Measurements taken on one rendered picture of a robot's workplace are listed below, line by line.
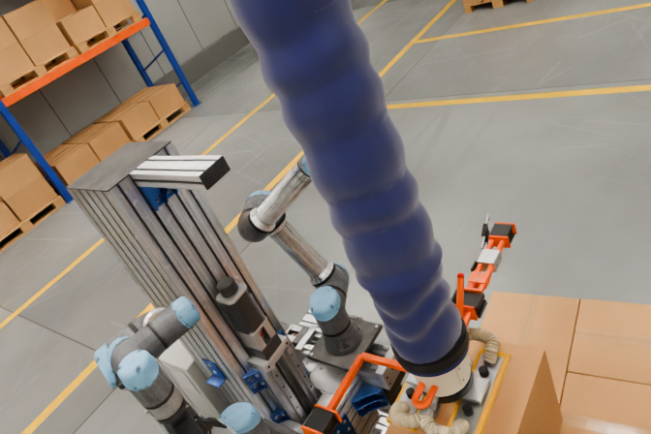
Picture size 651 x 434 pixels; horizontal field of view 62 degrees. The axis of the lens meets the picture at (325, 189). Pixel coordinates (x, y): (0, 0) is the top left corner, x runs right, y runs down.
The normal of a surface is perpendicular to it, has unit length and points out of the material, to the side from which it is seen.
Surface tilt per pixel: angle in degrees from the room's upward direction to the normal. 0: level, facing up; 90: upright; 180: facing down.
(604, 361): 0
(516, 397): 0
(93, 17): 90
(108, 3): 90
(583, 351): 0
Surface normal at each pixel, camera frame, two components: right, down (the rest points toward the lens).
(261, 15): -0.45, 0.61
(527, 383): -0.36, -0.80
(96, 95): 0.77, 0.04
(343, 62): 0.60, 0.49
